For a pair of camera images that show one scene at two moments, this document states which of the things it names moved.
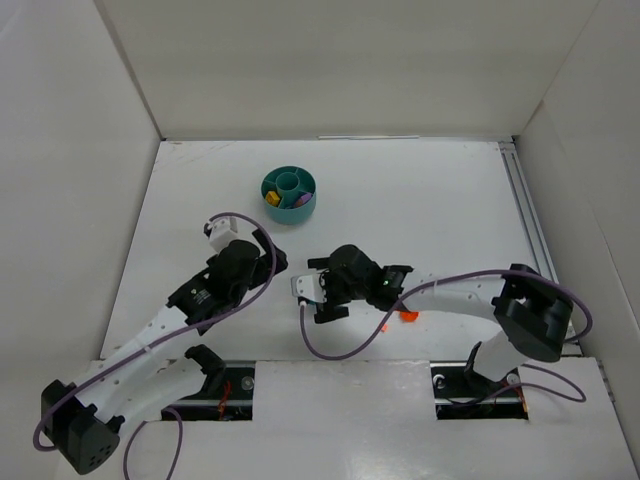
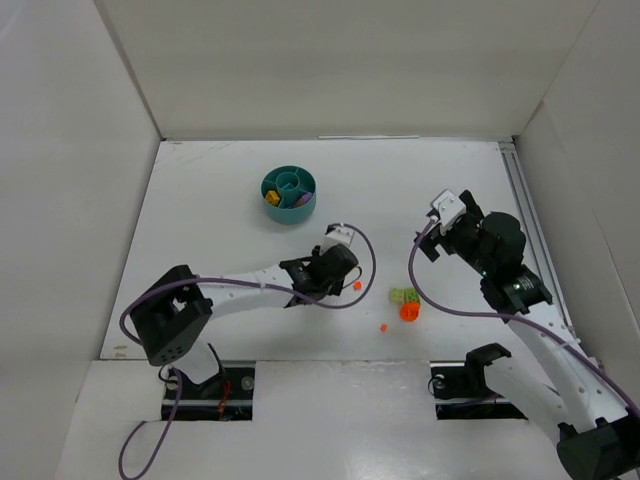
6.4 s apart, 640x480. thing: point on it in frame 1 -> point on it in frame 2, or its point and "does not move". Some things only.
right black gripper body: [329, 288] -> [442, 235]
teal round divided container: [289, 182] does not move
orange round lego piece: [409, 317] does not move
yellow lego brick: [272, 198] does not move
